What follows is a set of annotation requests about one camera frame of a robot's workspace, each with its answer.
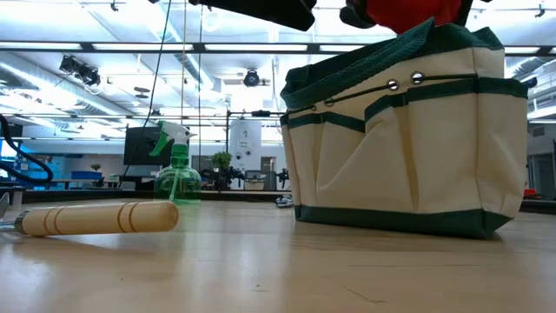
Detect red and black gardening gloves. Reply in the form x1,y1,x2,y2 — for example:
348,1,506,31
339,0,464,35

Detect beige and green gardening bag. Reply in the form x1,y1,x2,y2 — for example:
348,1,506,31
280,17,530,240

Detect green spray bottle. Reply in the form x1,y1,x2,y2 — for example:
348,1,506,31
149,120,203,205

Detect wooden handled hand rake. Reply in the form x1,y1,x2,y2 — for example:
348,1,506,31
0,193,180,238

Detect round black ceiling light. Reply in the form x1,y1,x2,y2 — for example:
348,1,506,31
242,69,261,88

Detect white pillar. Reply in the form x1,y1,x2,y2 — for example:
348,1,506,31
228,120,262,191

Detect small potted plant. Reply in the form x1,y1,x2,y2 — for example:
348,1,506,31
211,150,234,190

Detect black monitor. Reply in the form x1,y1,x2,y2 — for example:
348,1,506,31
123,126,175,167

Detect black ceiling spotlights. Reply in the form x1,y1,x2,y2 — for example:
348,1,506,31
59,55,102,87

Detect blue storage bins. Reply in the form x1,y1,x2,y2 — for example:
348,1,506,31
69,170,104,182

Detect black hanging cable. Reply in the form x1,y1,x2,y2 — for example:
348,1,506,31
117,0,174,189

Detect thick black hose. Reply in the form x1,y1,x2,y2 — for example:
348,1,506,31
0,113,54,184

